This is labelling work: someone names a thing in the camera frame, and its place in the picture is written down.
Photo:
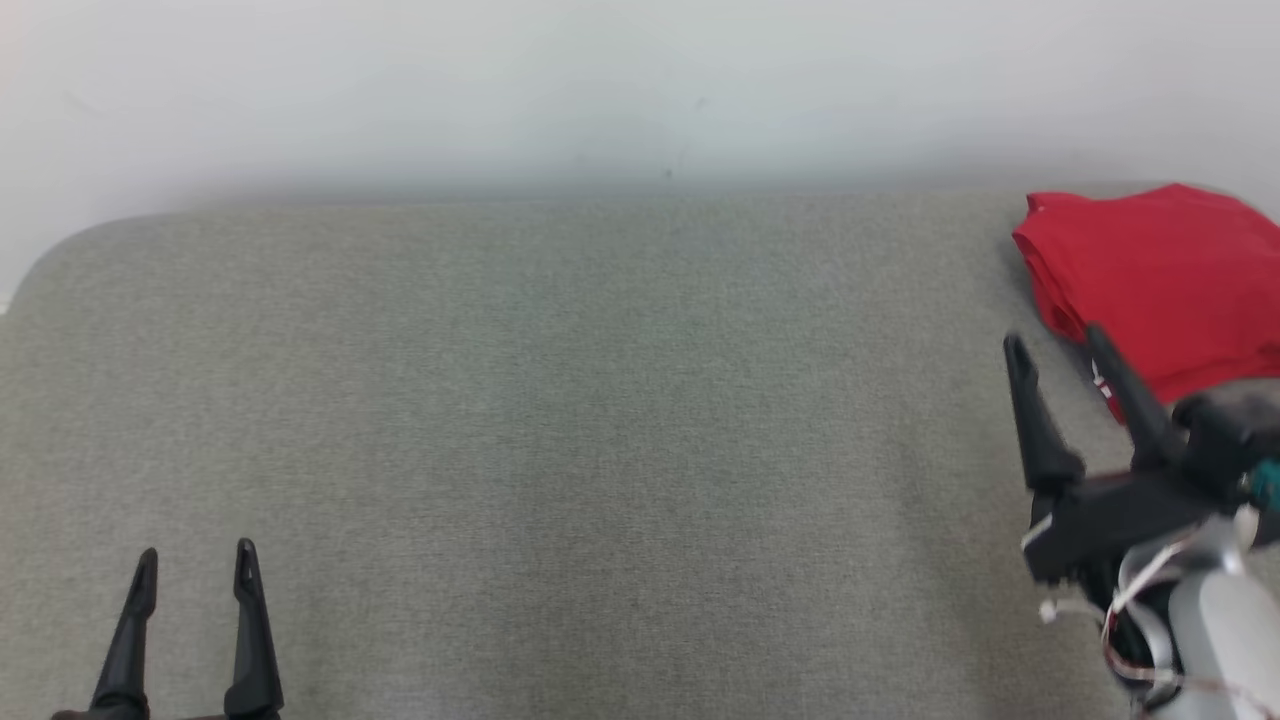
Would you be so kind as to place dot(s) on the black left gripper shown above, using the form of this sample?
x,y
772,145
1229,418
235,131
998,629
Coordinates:
x,y
170,717

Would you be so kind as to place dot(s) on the teal right camera plug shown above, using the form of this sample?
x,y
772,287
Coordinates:
x,y
1266,483

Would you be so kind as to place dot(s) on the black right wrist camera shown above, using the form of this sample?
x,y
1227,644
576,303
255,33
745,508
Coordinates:
x,y
1230,430

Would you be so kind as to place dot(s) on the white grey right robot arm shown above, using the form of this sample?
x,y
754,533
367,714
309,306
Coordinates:
x,y
1225,630

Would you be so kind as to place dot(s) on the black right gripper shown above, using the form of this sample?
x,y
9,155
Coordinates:
x,y
1120,515

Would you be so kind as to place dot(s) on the red white basketball jersey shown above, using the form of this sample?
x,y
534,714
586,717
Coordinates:
x,y
1170,270

